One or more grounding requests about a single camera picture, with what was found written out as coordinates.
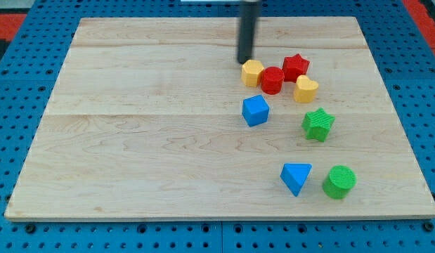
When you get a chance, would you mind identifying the red star block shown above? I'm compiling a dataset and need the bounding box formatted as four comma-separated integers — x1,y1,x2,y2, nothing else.
282,53,310,82

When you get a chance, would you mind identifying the yellow hexagon block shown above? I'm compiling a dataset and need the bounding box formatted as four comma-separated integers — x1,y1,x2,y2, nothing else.
241,60,264,87

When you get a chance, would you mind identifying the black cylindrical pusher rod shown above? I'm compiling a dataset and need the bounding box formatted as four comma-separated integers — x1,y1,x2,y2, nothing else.
237,0,261,64

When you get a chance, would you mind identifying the green star block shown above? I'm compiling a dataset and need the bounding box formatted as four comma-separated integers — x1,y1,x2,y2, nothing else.
301,108,336,142

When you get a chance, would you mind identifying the yellow heart block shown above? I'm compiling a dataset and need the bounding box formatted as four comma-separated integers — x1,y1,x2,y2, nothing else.
293,74,319,103

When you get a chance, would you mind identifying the blue cube block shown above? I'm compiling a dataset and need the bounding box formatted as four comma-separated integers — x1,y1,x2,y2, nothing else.
242,95,270,127

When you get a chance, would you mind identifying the blue triangle block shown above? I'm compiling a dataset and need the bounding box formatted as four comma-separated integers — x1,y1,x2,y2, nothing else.
280,163,312,197

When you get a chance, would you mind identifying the wooden board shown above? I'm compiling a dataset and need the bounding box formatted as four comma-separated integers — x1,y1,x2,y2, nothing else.
5,17,435,222

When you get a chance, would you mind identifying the green cylinder block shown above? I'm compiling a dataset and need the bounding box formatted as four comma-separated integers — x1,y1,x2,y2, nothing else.
323,165,357,200

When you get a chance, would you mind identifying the red cylinder block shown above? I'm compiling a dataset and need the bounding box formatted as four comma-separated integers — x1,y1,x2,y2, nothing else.
261,67,285,95

